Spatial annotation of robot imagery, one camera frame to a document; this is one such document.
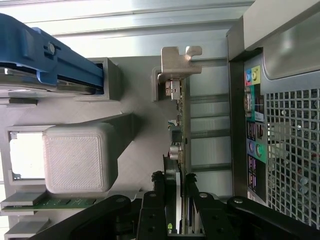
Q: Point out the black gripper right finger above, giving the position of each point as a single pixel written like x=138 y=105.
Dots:
x=215 y=220

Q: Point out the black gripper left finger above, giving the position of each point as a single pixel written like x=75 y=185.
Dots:
x=152 y=215

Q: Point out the grey parts rack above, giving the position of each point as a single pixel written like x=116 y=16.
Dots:
x=135 y=140

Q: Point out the green RAM stick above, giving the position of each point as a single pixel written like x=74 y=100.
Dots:
x=75 y=202

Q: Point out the black open PC case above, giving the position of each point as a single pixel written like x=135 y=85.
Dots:
x=287 y=125

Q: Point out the silver CPU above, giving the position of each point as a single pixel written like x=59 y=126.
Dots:
x=25 y=155

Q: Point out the hard disk blue caddy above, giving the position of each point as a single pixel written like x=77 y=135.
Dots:
x=62 y=67

